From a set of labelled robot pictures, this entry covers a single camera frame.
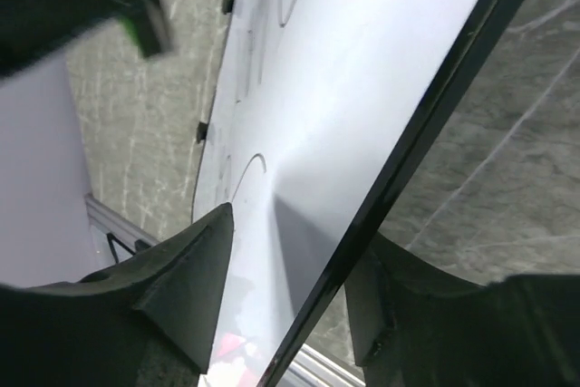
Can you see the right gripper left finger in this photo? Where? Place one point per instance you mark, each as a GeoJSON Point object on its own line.
{"type": "Point", "coordinates": [147, 321]}

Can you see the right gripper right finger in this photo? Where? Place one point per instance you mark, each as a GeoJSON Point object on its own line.
{"type": "Point", "coordinates": [413, 324]}

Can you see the green whiteboard eraser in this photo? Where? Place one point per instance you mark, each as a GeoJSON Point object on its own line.
{"type": "Point", "coordinates": [149, 28]}

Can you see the white whiteboard black frame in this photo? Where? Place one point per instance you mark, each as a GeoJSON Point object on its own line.
{"type": "Point", "coordinates": [316, 102]}

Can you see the aluminium front rail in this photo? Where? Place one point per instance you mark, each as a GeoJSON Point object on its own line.
{"type": "Point", "coordinates": [309, 367]}

